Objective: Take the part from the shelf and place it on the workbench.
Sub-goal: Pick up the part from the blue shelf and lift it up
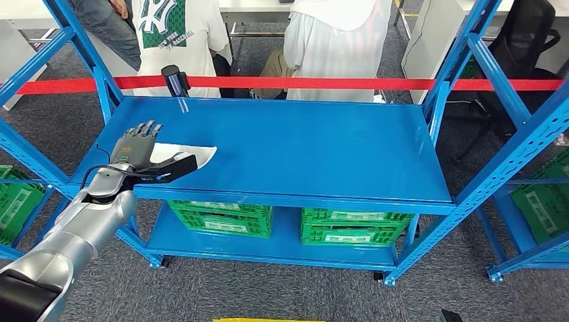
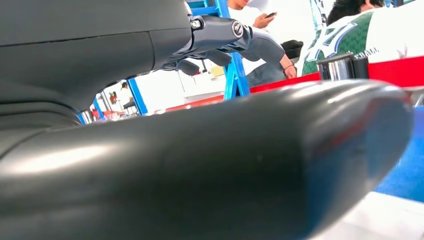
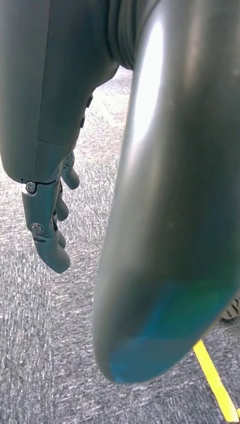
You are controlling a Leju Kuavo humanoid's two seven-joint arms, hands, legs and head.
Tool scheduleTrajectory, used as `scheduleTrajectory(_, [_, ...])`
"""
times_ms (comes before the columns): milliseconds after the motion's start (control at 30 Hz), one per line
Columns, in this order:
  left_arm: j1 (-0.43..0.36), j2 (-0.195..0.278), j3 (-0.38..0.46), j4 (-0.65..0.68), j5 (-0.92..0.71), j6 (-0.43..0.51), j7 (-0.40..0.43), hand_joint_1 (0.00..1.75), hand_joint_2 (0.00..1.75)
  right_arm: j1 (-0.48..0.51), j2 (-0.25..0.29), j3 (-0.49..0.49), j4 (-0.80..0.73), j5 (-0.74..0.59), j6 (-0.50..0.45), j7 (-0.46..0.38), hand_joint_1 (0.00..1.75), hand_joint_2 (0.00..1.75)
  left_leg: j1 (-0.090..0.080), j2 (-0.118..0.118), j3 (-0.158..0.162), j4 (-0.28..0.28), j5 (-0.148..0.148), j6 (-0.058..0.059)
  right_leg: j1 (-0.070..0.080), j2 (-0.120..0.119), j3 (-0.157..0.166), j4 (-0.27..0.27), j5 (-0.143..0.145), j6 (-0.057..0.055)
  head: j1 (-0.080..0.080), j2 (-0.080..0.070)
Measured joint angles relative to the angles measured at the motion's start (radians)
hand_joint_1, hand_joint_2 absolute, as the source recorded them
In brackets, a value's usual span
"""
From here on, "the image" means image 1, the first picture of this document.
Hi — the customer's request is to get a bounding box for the white curved plastic part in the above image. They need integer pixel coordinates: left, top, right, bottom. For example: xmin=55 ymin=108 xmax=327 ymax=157
xmin=149 ymin=143 xmax=218 ymax=177

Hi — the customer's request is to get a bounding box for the person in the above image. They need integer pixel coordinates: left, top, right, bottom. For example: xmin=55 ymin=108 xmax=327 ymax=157
xmin=132 ymin=0 xmax=234 ymax=99
xmin=251 ymin=0 xmax=395 ymax=104
xmin=68 ymin=0 xmax=142 ymax=72

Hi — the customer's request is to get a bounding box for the white desk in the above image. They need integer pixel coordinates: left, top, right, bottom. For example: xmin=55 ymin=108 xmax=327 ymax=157
xmin=401 ymin=0 xmax=569 ymax=105
xmin=217 ymin=0 xmax=297 ymax=41
xmin=0 ymin=0 xmax=61 ymax=112

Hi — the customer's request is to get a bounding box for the red barrier belt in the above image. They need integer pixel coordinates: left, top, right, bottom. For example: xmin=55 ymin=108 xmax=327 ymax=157
xmin=0 ymin=75 xmax=566 ymax=97

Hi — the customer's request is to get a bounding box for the black stanchion post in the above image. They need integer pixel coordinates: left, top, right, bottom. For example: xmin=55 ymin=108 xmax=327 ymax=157
xmin=160 ymin=64 xmax=191 ymax=98

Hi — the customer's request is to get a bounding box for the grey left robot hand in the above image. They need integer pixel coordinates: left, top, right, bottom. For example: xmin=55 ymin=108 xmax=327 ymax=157
xmin=109 ymin=120 xmax=164 ymax=172

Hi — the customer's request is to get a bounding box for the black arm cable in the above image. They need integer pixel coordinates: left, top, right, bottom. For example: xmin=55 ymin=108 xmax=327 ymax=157
xmin=81 ymin=163 xmax=134 ymax=190

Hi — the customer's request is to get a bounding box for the black office chair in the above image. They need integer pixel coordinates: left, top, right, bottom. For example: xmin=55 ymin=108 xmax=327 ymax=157
xmin=444 ymin=0 xmax=563 ymax=162

